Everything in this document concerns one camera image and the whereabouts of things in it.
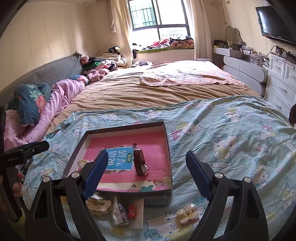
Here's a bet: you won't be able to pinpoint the bagged red earrings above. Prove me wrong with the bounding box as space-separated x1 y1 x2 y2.
128 198 144 230

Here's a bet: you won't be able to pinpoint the dark red wristwatch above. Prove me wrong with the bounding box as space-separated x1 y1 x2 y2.
132 143 149 176

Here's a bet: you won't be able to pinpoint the bagged clear bead item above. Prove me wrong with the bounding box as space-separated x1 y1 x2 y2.
112 196 129 226

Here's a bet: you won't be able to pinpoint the left hand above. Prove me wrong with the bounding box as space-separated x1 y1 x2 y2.
13 172 23 197

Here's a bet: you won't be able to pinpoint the beige flower hair clip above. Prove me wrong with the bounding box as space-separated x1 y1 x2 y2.
86 194 112 216

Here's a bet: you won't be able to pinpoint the cream flower hair claw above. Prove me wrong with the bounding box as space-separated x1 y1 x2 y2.
177 203 204 225

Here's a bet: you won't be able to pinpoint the Hello Kitty bed sheet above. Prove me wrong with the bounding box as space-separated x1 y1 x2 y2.
23 95 295 240

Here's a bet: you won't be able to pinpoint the pink quilt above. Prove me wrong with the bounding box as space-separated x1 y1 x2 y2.
4 76 89 151

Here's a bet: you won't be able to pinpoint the dark cardboard box tray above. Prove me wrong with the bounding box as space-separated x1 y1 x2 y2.
62 121 173 207

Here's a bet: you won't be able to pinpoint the dark floral pillow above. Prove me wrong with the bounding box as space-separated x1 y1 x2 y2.
7 83 51 126

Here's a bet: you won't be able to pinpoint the white drawer cabinet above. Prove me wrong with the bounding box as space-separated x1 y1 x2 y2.
264 53 296 117

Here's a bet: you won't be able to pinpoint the tan bed sheet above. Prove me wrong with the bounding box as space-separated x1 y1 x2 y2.
47 68 257 133

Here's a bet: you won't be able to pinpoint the grey white dresser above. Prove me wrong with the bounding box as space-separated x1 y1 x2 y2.
212 47 268 97

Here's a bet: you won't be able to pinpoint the pink floral blanket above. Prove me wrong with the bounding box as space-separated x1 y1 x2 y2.
139 60 246 87

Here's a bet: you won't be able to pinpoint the grey padded headboard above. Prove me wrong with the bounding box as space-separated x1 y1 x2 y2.
1 52 82 106

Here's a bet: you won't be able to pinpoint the clothes pile on bed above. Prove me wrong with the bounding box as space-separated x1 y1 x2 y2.
80 46 127 83

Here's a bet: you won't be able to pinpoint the right cream curtain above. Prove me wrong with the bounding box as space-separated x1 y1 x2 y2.
190 0 212 59

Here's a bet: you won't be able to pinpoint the cream curtain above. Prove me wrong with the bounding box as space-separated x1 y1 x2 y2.
190 0 212 59
106 0 133 67

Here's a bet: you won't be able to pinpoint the clothes on window sill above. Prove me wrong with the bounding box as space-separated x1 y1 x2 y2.
132 36 194 51

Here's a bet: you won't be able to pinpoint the vanity mirror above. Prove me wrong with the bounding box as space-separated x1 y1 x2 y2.
225 26 242 44

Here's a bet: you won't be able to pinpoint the black television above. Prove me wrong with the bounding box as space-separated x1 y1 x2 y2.
255 6 295 46

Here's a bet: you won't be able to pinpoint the window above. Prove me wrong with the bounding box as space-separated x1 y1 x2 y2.
128 0 190 41

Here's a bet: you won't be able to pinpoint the left cream curtain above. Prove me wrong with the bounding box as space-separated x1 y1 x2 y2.
106 0 133 67

